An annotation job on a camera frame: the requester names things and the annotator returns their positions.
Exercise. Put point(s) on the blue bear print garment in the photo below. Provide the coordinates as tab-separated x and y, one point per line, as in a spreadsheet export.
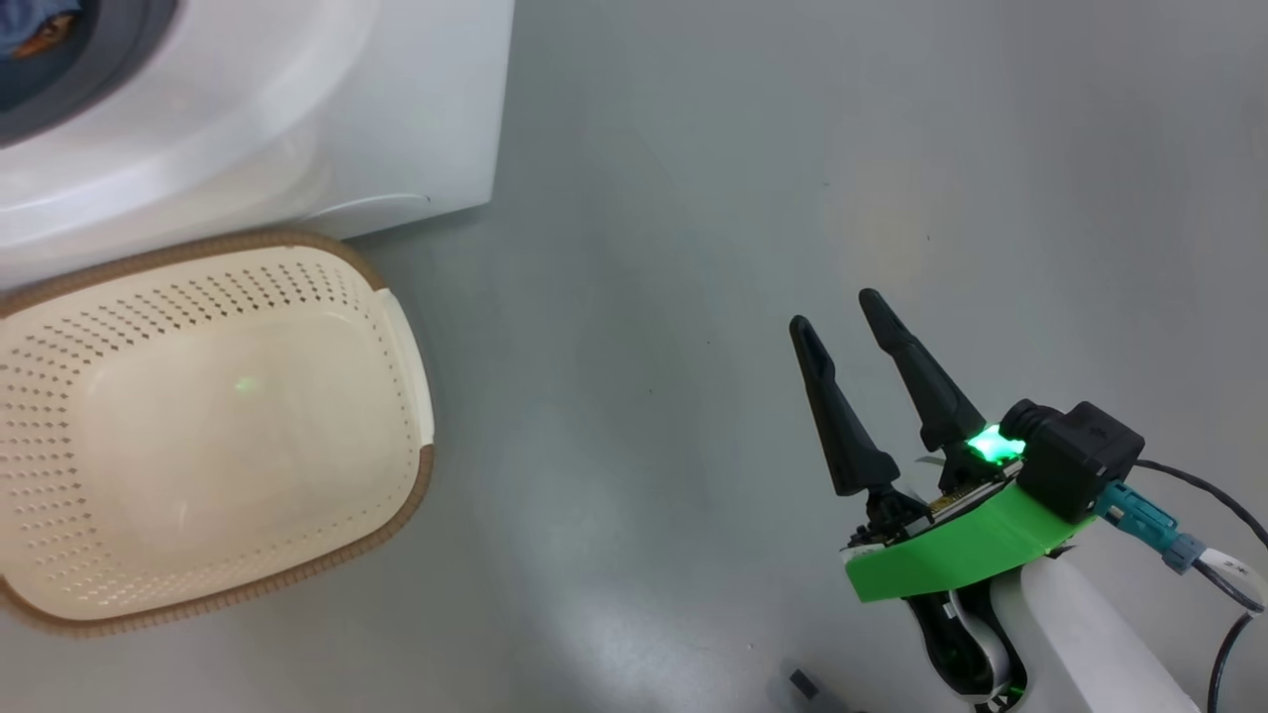
30	25

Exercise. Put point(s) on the round filter cover panel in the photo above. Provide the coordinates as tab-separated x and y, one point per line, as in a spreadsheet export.
396	213

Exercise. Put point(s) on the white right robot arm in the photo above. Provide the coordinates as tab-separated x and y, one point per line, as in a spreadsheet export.
1080	644

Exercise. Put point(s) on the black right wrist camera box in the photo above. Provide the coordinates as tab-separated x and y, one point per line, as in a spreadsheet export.
1080	460

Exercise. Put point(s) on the cream perforated laundry basket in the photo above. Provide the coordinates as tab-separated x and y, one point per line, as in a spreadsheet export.
198	446

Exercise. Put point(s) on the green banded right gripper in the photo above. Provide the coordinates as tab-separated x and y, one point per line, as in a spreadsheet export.
951	555

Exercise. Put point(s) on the grey washing machine door gasket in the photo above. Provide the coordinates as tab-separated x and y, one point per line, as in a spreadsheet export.
119	59

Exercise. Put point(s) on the white front-load washing machine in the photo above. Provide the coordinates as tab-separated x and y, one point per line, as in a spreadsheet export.
396	99

